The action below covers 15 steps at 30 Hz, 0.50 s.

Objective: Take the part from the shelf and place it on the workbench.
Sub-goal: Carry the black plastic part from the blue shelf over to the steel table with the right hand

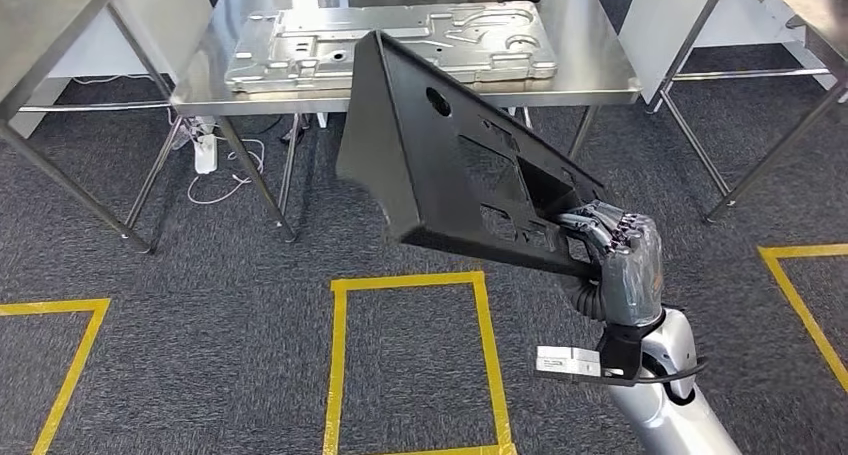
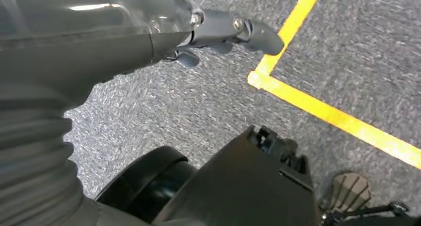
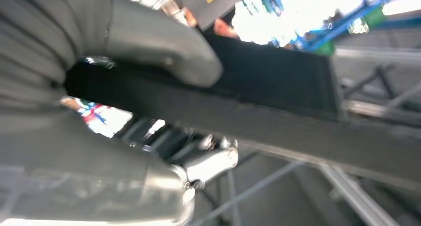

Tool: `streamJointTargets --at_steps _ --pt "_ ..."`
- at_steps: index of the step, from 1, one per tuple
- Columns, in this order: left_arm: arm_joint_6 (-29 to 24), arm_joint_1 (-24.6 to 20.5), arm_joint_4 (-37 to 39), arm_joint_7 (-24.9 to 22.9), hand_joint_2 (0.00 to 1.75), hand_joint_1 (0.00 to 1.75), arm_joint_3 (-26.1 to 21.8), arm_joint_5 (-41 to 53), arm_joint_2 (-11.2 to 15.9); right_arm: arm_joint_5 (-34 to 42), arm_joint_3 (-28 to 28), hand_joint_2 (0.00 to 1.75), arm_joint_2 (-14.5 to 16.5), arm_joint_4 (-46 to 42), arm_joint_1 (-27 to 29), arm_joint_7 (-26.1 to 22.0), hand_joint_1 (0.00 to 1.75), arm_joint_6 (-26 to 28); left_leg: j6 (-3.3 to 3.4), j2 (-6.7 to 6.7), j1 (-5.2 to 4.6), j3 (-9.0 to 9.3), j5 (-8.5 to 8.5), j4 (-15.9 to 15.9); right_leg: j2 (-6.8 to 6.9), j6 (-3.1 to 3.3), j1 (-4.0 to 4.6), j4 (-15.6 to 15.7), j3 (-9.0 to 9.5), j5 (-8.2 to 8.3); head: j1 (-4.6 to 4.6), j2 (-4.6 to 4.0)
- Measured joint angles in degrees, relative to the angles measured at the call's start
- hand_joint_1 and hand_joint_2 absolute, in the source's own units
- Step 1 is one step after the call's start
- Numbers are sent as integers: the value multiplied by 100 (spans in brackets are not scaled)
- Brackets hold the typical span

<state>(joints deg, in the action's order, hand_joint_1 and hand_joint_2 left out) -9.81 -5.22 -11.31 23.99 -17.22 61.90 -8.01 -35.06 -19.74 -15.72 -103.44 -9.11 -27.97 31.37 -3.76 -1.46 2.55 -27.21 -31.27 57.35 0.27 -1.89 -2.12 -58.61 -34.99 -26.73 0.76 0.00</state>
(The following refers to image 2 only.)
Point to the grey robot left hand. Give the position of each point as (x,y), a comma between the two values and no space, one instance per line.
(82,37)

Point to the yellow floor tape square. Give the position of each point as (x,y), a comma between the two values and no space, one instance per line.
(329,114)

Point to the grey robot foot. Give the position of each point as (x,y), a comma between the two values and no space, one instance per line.
(350,191)

